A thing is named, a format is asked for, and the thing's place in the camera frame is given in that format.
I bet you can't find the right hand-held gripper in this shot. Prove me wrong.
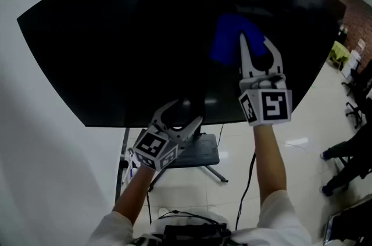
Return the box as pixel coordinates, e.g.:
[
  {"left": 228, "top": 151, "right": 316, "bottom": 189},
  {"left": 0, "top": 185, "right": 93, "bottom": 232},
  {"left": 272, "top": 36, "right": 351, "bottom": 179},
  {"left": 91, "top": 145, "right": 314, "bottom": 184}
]
[{"left": 238, "top": 31, "right": 293, "bottom": 127}]

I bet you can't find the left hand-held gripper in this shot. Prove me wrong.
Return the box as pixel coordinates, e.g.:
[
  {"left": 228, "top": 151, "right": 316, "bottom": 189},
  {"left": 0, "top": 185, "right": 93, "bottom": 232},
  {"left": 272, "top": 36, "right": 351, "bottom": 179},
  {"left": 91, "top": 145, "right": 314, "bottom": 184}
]
[{"left": 132, "top": 99, "right": 203, "bottom": 172}]

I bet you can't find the blue cloth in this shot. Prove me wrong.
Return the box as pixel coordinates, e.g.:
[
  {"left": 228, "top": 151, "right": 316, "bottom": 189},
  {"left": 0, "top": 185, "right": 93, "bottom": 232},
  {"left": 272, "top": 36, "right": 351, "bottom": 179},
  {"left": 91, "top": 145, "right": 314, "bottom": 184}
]
[{"left": 209, "top": 13, "right": 269, "bottom": 66}]

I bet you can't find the large black panel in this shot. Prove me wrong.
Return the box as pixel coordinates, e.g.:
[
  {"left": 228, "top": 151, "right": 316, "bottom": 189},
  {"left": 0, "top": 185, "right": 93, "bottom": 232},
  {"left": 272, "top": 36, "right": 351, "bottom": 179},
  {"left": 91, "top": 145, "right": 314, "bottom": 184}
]
[{"left": 16, "top": 0, "right": 348, "bottom": 128}]

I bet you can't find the person's right forearm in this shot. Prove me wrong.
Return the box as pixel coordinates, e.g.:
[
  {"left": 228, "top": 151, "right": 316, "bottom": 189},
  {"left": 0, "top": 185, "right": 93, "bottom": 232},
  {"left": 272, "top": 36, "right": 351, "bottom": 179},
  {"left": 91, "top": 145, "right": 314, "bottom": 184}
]
[{"left": 252, "top": 123, "right": 288, "bottom": 205}]

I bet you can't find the person's left forearm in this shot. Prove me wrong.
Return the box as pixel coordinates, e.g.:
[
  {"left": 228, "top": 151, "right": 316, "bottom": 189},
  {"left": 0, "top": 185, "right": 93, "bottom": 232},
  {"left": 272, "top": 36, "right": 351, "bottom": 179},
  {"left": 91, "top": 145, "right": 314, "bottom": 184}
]
[{"left": 112, "top": 165, "right": 156, "bottom": 226}]

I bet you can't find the dark grey screen stand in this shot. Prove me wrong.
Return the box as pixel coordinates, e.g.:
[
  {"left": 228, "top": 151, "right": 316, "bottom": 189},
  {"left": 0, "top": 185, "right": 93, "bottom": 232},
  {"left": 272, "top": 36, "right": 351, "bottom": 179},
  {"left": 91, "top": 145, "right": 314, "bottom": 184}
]
[{"left": 149, "top": 127, "right": 229, "bottom": 192}]

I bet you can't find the yellow-green covered table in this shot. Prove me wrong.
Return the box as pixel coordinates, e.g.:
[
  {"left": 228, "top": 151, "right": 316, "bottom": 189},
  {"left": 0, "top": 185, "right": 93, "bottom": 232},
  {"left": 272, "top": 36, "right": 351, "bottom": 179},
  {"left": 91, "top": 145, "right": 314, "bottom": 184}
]
[{"left": 327, "top": 40, "right": 349, "bottom": 72}]

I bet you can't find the stack of white boxes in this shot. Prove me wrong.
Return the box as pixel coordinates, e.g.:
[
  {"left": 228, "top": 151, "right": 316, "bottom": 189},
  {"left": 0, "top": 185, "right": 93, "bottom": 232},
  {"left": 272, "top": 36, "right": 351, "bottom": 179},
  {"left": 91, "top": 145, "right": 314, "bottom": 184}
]
[{"left": 342, "top": 49, "right": 362, "bottom": 80}]

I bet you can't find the black office chair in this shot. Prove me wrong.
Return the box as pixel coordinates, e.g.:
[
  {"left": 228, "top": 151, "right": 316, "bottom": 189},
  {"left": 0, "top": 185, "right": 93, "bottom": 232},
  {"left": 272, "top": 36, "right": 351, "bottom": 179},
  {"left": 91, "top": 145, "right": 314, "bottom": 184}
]
[
  {"left": 345, "top": 101, "right": 366, "bottom": 130},
  {"left": 341, "top": 67, "right": 363, "bottom": 98}
]

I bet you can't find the black chest-mounted device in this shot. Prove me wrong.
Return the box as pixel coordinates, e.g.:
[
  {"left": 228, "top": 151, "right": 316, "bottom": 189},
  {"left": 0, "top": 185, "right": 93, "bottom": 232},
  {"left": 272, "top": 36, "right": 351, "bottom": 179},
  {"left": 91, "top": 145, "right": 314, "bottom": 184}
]
[{"left": 162, "top": 223, "right": 231, "bottom": 246}]

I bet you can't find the dark cluttered desk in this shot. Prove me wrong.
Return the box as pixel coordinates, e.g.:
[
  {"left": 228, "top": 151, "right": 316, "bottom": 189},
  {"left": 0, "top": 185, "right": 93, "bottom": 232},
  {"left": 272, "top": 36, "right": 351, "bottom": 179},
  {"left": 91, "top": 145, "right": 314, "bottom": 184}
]
[{"left": 321, "top": 194, "right": 372, "bottom": 246}]

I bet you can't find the thin black chest cable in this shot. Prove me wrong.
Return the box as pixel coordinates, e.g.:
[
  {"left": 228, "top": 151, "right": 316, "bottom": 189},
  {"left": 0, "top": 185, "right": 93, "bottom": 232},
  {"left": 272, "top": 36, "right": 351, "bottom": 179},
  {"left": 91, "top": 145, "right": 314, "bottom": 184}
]
[{"left": 156, "top": 209, "right": 221, "bottom": 227}]

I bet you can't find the thick black power cable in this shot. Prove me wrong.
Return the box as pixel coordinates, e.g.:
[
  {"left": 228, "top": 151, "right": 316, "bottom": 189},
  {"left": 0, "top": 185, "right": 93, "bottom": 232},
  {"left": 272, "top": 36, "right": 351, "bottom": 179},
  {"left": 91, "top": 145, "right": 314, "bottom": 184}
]
[{"left": 234, "top": 151, "right": 257, "bottom": 231}]

